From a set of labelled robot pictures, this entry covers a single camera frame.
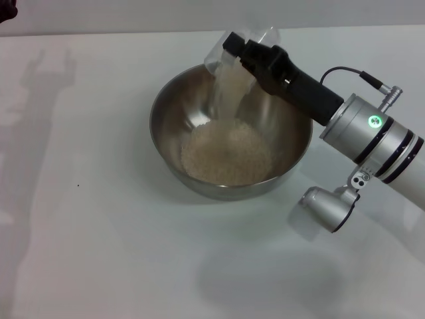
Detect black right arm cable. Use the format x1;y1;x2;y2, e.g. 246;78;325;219
319;66;404;111

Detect stainless steel mixing bowl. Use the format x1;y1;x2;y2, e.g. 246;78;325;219
149;62;313;202

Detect white rice grains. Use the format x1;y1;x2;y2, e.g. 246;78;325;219
180;49;274;187

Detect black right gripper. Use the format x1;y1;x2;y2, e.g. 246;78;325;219
222;31;345;127

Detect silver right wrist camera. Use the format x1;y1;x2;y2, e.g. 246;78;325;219
299;165;373;234

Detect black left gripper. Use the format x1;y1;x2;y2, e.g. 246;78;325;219
0;0;19;25

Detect clear plastic measuring cup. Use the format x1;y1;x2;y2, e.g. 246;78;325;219
203;27;281;102

